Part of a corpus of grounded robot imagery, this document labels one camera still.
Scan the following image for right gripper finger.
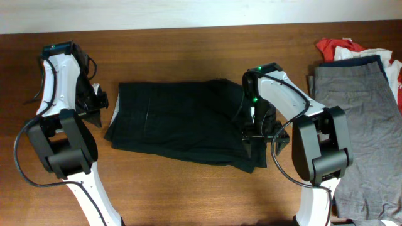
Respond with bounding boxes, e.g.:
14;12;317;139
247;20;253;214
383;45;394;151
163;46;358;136
243;139;258;158
274;130;290;155

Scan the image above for black shorts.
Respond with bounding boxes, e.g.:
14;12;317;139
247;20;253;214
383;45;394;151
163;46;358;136
104;79;267;173

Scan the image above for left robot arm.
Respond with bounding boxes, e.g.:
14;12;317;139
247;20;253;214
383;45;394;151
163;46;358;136
22;41;124;225

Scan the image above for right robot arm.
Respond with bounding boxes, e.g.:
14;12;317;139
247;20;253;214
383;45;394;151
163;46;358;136
242;63;353;225

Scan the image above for red garment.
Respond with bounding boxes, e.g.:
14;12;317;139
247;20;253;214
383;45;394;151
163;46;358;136
315;38;401;111

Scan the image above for grey shorts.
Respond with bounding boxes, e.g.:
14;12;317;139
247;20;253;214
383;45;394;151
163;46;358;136
313;62;401;225

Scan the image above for navy blue garment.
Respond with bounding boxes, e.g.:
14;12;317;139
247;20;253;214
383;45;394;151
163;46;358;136
320;55;388;81

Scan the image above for white garment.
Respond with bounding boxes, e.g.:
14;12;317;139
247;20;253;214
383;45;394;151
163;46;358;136
334;46;401;102

